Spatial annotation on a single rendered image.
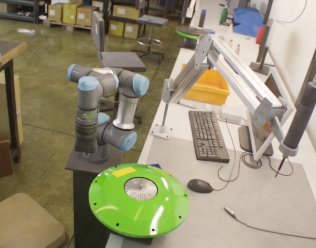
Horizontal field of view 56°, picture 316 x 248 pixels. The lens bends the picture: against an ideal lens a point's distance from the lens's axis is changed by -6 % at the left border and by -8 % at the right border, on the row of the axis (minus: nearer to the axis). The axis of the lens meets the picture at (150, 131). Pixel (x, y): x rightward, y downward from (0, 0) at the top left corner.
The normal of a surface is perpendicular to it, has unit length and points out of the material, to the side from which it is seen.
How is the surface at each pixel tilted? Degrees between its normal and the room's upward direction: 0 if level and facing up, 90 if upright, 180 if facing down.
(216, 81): 86
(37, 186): 0
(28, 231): 0
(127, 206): 11
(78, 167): 0
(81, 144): 87
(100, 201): 23
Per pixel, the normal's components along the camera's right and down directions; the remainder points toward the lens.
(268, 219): 0.15, -0.84
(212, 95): -0.14, 0.58
